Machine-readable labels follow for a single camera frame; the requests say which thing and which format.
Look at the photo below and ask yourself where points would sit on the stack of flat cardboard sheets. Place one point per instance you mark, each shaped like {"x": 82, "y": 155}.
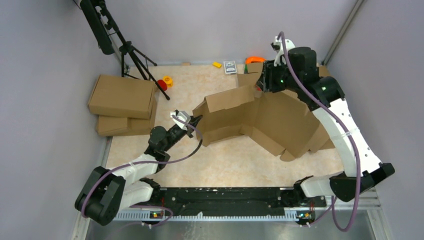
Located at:
{"x": 253, "y": 70}

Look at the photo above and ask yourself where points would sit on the small yellow block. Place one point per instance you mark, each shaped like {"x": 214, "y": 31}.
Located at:
{"x": 217, "y": 64}

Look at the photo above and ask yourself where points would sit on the blue playing card deck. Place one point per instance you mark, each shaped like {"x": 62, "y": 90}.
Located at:
{"x": 230, "y": 67}

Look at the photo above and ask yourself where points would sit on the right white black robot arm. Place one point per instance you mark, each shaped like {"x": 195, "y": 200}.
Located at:
{"x": 295, "y": 69}

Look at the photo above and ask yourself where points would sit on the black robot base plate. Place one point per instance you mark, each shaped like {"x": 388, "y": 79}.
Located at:
{"x": 231, "y": 201}

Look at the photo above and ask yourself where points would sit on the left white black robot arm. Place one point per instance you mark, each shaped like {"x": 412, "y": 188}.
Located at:
{"x": 108, "y": 191}

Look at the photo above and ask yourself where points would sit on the folded brown cardboard box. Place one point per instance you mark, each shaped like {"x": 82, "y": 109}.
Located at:
{"x": 115, "y": 96}

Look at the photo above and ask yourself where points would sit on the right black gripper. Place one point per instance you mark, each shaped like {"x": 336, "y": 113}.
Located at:
{"x": 266, "y": 82}

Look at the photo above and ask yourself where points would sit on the orange plastic ring toy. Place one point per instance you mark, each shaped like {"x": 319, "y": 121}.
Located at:
{"x": 254, "y": 59}

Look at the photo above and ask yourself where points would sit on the black camera tripod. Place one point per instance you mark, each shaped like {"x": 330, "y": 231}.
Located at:
{"x": 110, "y": 40}

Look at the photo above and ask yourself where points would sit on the lower folded cardboard box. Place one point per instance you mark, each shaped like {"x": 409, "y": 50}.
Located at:
{"x": 108, "y": 126}

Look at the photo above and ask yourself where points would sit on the brown cardboard box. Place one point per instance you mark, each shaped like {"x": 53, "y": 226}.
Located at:
{"x": 115, "y": 96}
{"x": 279, "y": 122}

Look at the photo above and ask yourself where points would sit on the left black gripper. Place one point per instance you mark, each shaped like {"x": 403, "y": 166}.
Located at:
{"x": 193, "y": 123}

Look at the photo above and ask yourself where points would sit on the red yellow toy spool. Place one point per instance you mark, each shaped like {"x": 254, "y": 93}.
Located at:
{"x": 166, "y": 82}

